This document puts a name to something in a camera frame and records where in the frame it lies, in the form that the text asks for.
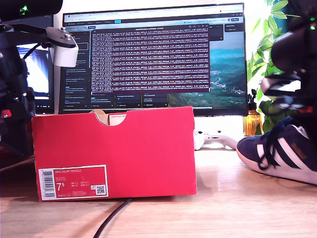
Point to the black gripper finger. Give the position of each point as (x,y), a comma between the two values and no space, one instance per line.
(310,124)
(17,134)

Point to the blue suede white-striped shoe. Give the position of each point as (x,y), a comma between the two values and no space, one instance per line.
(272,153)

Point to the red Nike shoebox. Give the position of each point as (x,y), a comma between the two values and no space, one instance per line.
(123,153)

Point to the amber pump bottle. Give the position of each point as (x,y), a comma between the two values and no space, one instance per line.
(252,122)

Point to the small black computer monitor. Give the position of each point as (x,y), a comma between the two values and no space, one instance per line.
(39,74)

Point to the green leafy houseplant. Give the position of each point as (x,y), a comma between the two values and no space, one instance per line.
(262,49)

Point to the white game controller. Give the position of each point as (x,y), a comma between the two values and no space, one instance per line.
(215,140)

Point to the wide black Huawei monitor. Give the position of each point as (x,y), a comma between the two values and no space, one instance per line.
(153,62)

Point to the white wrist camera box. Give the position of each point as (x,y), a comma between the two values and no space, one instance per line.
(280,85)
(64,55)

